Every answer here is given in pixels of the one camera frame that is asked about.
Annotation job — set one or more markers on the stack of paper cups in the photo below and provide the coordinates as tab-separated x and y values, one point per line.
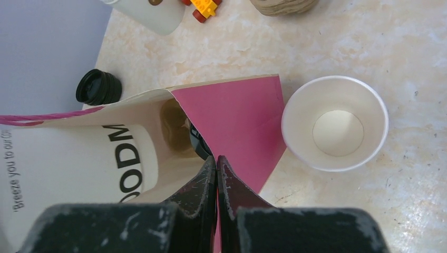
335	123

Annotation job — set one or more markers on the stack of black lids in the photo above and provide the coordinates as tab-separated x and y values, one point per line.
97	87

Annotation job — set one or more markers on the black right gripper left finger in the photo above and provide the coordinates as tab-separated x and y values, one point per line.
184	222

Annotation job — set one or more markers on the kraft pink paper bag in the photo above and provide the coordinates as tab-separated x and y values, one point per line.
238	118

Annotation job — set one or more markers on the yellow toy brick car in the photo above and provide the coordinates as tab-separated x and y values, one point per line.
204	8

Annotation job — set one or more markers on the white straw holder cup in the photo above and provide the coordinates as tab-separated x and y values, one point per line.
161	17

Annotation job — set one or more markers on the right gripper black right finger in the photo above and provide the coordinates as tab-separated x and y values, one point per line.
248	223

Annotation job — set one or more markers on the brown cardboard cup carrier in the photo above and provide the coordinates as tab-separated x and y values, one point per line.
274	8

